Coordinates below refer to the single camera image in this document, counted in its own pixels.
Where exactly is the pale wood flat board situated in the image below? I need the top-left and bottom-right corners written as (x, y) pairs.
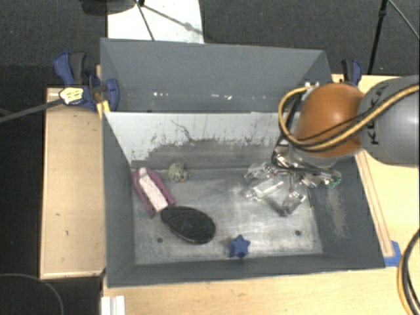
top-left (39, 87), bottom-right (108, 280)

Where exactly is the clear glass object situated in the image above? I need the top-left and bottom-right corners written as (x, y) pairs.
top-left (243, 161), bottom-right (275, 181)

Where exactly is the clear glass bottle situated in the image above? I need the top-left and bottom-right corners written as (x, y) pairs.
top-left (244, 178), bottom-right (285, 203)

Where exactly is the speckled beige ball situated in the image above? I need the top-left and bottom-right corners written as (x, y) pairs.
top-left (167, 161), bottom-right (190, 184)

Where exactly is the grey metal bin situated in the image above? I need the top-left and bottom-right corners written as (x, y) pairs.
top-left (99, 37), bottom-right (387, 289)

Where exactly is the black oval flat object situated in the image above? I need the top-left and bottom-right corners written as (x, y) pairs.
top-left (159, 205), bottom-right (217, 245)

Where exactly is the blue star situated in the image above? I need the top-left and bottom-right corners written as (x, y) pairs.
top-left (226, 234), bottom-right (252, 259)

